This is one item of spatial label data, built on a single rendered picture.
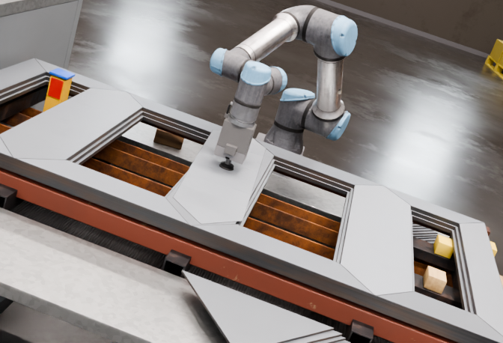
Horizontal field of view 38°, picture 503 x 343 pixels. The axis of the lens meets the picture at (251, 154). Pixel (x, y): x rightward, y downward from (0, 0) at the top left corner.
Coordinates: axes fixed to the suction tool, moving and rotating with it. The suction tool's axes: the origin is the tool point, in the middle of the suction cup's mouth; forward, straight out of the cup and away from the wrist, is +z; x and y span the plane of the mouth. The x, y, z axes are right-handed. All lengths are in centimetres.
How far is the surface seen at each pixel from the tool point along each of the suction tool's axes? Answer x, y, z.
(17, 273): -66, -27, 9
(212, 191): -17.6, 0.2, -0.6
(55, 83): 18, -60, -1
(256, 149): 24.6, 4.9, -0.5
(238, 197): -15.8, 6.8, -0.7
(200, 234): -39.7, 2.8, 0.9
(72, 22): 70, -78, -7
